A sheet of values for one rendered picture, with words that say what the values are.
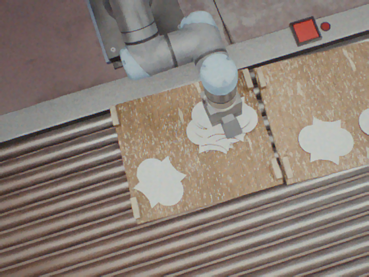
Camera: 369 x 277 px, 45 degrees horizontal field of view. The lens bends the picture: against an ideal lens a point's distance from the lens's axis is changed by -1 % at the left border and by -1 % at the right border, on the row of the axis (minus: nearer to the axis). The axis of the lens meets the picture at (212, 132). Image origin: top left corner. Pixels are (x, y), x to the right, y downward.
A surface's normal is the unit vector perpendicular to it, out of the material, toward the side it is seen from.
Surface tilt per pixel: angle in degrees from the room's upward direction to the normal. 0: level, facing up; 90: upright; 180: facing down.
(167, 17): 1
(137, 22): 43
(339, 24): 0
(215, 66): 0
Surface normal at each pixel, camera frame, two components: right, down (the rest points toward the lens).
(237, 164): -0.05, -0.25
